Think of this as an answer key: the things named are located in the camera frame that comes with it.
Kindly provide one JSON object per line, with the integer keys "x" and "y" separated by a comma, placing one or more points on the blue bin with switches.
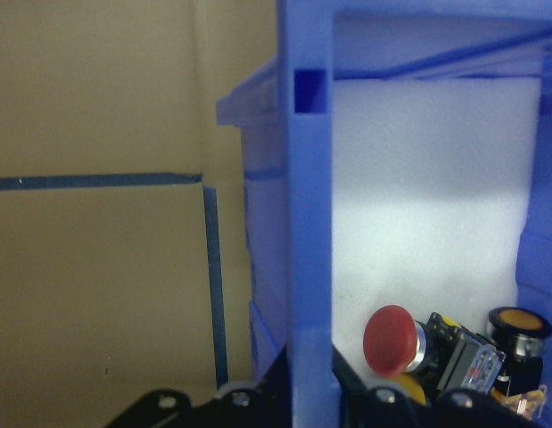
{"x": 309, "y": 223}

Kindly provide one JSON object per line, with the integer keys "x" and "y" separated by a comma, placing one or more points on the yellow button black bezel switch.
{"x": 518, "y": 318}

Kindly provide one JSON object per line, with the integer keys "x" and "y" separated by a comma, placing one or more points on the red mushroom push button switch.
{"x": 387, "y": 341}

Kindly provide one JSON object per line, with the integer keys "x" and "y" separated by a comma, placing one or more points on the white foam bin liner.
{"x": 427, "y": 200}

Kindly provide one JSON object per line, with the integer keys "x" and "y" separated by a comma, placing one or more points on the yellow dome push button switch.
{"x": 410, "y": 387}

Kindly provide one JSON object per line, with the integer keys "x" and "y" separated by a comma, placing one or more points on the clear contact block switch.
{"x": 525, "y": 401}

